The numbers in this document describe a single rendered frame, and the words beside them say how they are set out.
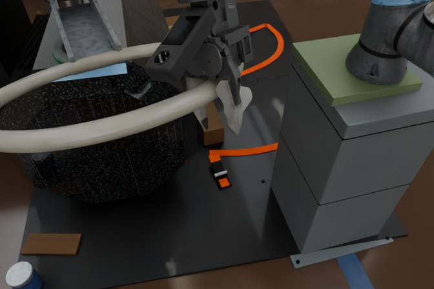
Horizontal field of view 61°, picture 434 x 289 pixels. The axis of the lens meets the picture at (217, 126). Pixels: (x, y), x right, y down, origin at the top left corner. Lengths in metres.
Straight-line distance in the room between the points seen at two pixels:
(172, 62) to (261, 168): 1.63
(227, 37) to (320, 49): 0.87
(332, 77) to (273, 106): 1.19
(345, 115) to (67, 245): 1.35
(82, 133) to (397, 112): 0.97
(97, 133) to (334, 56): 1.00
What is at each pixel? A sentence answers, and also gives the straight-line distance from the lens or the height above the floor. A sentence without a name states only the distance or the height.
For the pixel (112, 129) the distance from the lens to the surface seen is 0.47.
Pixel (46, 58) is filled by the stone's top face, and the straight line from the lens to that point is 1.50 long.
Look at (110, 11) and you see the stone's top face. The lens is 1.73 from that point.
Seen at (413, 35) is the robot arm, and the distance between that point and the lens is 1.12.
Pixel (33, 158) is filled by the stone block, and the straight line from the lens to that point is 1.67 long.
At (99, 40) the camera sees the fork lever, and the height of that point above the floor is 1.08.
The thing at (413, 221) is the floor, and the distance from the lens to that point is 2.09.
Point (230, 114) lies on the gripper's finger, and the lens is 0.53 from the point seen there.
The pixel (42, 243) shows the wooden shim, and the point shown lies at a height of 0.03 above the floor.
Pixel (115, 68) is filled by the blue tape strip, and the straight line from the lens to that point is 1.40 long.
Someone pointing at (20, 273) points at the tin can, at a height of 0.15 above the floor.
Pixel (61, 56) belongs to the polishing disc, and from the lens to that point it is 1.38.
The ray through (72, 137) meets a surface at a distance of 0.49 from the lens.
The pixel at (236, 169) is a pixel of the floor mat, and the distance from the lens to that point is 2.02.
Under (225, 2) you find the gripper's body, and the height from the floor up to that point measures 1.37.
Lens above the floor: 1.61
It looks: 46 degrees down
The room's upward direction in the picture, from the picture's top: straight up
